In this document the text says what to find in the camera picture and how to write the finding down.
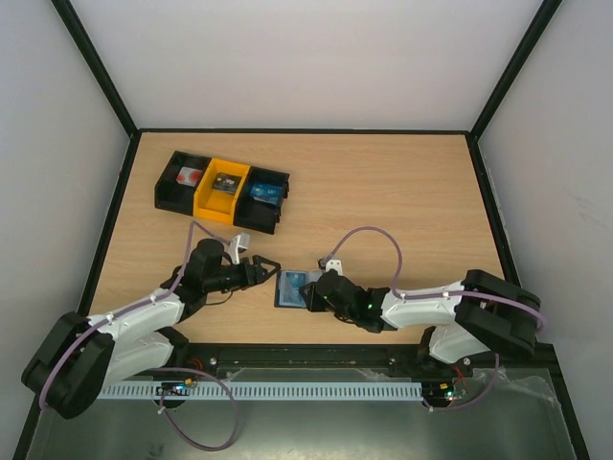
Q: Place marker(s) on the white slotted cable duct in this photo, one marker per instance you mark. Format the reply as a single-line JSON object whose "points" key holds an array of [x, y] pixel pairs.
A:
{"points": [[266, 391]]}

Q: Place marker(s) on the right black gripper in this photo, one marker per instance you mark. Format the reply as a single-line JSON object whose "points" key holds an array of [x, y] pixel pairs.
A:
{"points": [[311, 297]]}

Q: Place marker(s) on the yellow bin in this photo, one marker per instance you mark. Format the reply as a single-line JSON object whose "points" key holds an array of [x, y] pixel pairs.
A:
{"points": [[216, 195]]}

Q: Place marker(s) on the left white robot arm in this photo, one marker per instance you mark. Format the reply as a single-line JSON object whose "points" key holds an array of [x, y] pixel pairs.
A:
{"points": [[82, 355]]}

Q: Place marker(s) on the black card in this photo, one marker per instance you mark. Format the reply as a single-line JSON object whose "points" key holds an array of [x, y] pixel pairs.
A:
{"points": [[226, 183]]}

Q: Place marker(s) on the blue card holder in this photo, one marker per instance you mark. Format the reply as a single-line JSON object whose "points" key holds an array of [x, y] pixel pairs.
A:
{"points": [[313, 276]]}

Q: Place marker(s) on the blue card in holder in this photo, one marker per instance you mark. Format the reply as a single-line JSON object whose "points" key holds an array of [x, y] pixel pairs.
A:
{"points": [[289, 288]]}

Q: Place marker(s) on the black enclosure frame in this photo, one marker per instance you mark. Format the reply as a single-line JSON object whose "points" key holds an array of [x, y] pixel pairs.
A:
{"points": [[75, 28]]}

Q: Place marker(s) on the black rail base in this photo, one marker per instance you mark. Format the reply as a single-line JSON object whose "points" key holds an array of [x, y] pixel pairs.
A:
{"points": [[396, 361]]}

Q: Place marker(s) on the red white card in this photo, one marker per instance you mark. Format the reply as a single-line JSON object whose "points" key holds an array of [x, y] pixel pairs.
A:
{"points": [[188, 176]]}

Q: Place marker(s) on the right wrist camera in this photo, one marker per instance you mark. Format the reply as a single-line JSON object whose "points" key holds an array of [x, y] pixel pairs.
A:
{"points": [[332, 264]]}

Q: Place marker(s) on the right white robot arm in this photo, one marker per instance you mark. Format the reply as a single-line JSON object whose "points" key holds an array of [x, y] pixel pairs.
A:
{"points": [[477, 314]]}

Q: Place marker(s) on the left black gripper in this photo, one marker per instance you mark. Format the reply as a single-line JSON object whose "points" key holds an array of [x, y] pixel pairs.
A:
{"points": [[260, 274]]}

